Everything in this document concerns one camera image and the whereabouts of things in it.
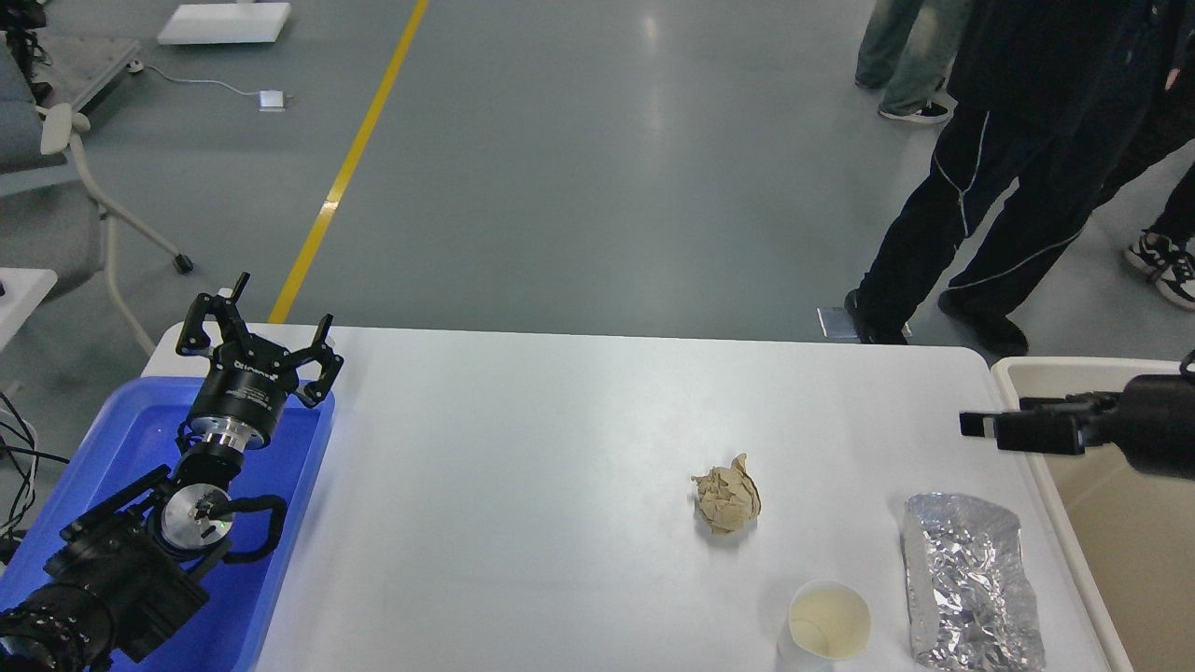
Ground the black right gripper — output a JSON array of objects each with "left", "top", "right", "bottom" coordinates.
[{"left": 960, "top": 352, "right": 1194, "bottom": 481}]

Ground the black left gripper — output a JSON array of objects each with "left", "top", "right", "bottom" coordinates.
[{"left": 176, "top": 273, "right": 344, "bottom": 450}]

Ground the white paper cup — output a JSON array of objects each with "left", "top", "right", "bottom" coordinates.
[{"left": 778, "top": 581, "right": 872, "bottom": 671}]

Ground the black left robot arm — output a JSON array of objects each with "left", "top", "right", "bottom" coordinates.
[{"left": 4, "top": 273, "right": 344, "bottom": 671}]

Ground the beige plastic bin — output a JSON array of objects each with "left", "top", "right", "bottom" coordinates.
[{"left": 991, "top": 358, "right": 1194, "bottom": 671}]

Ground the blue plastic tray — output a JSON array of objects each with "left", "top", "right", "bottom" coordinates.
[{"left": 1, "top": 377, "right": 336, "bottom": 671}]

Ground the person with black-white sneakers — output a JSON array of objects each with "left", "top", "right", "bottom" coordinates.
[{"left": 1092, "top": 93, "right": 1195, "bottom": 312}]

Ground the crumpled aluminium foil bag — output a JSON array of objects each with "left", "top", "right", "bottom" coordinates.
[{"left": 900, "top": 493, "right": 1047, "bottom": 671}]

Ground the white side table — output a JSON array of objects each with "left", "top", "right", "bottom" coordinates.
[{"left": 0, "top": 267, "right": 57, "bottom": 350}]

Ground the grey office chair left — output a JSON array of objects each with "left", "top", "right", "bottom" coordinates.
[{"left": 1, "top": 48, "right": 194, "bottom": 353}]

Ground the left metal floor plate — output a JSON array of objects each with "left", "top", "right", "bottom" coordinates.
[{"left": 819, "top": 306, "right": 858, "bottom": 341}]

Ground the white power adapter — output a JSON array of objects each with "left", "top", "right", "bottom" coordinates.
[{"left": 257, "top": 90, "right": 288, "bottom": 112}]

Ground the person in black tracksuit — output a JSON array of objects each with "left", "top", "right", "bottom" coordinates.
[{"left": 845, "top": 1, "right": 1191, "bottom": 358}]

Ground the white flat board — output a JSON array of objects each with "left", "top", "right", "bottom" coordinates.
[{"left": 155, "top": 1, "right": 292, "bottom": 45}]

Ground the grey metal platform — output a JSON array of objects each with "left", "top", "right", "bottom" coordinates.
[{"left": 33, "top": 33, "right": 141, "bottom": 112}]

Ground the crumpled brown paper ball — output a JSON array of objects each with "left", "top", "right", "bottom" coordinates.
[{"left": 690, "top": 454, "right": 762, "bottom": 534}]

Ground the person in grey jeans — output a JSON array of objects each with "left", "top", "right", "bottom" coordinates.
[{"left": 854, "top": 1, "right": 973, "bottom": 126}]

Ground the white power cable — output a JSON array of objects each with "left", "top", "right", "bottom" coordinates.
[{"left": 125, "top": 60, "right": 261, "bottom": 98}]

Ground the black cables bundle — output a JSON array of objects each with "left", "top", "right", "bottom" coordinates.
[{"left": 0, "top": 390, "right": 71, "bottom": 567}]

